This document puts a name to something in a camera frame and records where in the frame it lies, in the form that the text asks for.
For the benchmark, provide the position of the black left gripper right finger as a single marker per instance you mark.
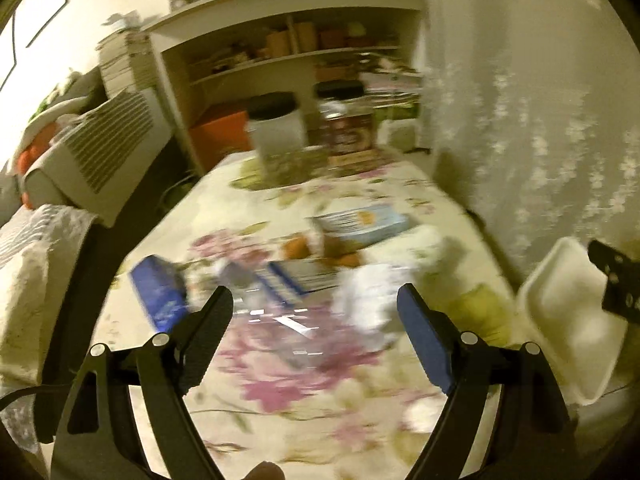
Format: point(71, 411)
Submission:
point(530, 437)

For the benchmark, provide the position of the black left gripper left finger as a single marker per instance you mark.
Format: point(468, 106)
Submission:
point(97, 435)

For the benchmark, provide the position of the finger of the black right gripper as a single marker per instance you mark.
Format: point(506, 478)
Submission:
point(622, 289)

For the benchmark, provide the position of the white plastic trash bin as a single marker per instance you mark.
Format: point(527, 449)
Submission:
point(560, 308)

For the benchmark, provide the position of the dark blue small box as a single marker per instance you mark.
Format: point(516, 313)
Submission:
point(160, 289)

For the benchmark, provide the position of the white knit blanket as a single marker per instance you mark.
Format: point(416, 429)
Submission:
point(39, 252)

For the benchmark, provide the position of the crumpled white paper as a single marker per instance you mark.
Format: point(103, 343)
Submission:
point(366, 297)

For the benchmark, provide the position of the floral tablecloth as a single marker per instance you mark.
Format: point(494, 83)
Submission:
point(333, 390)

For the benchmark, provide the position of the blue striped leaflet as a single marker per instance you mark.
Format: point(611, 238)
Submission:
point(294, 284)

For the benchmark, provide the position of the white lace curtain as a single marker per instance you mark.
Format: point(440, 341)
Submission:
point(534, 113)

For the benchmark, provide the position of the light blue carton box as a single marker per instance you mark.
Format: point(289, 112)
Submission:
point(350, 230)

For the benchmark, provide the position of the orange storage box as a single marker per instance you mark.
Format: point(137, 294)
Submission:
point(217, 136)

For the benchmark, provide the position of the brown glass jar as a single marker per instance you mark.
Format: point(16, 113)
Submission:
point(346, 116)

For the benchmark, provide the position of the white lidded jar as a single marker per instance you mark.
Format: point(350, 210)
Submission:
point(276, 128)

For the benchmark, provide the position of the white shelf unit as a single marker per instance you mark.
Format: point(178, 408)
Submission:
point(214, 55)

